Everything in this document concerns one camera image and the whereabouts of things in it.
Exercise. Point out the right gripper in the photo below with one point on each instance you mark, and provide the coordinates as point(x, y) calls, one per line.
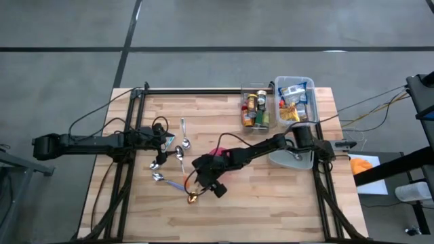
point(208, 171)

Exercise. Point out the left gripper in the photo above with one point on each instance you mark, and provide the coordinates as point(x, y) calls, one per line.
point(149, 142)

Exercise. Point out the wooden spoon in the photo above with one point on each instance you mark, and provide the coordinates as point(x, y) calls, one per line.
point(192, 198)

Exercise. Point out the orange spice bottle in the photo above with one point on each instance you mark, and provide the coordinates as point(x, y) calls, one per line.
point(248, 122)

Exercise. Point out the green black spice box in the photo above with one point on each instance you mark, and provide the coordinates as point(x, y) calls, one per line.
point(259, 119)

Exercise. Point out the brown jar yellow lid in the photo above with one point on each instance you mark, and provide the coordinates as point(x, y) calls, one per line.
point(252, 101)

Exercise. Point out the furikake jar beige lid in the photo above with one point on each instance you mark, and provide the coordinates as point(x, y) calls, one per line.
point(261, 100)

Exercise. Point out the orange red snack packet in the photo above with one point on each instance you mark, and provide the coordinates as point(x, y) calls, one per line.
point(281, 102)

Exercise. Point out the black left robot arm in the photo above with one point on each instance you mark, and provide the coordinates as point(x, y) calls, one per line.
point(84, 145)

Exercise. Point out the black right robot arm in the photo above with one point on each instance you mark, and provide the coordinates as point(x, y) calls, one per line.
point(257, 149)

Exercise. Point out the pink plastic bowl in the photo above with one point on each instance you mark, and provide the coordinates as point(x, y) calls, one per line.
point(217, 151)

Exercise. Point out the grey plastic tray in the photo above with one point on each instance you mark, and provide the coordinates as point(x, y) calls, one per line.
point(288, 163)

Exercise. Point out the shallow clear plastic tray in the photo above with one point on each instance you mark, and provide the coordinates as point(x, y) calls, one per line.
point(273, 101)

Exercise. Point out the deep clear plastic bin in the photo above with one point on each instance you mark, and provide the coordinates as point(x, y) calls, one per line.
point(314, 108)

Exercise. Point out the grey metal stand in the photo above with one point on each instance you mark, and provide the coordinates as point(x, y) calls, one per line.
point(23, 166)

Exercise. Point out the orange object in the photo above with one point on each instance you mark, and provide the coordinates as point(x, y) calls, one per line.
point(360, 166)

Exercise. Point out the white paper sheet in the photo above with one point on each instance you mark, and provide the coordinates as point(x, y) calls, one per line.
point(373, 186)

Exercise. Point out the black diagonal beam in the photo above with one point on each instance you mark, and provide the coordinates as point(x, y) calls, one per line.
point(390, 166)

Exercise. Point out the white rounded plastic part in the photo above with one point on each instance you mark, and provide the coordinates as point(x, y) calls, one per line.
point(412, 192)

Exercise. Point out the black caster wheel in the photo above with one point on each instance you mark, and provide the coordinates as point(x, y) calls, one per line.
point(412, 231)

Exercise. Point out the dark grey cart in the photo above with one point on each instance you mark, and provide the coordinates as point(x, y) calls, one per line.
point(420, 98)

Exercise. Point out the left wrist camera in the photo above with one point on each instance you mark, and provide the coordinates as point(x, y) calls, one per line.
point(158, 129)

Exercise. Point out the black aluminium table frame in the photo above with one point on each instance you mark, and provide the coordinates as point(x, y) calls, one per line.
point(203, 91)

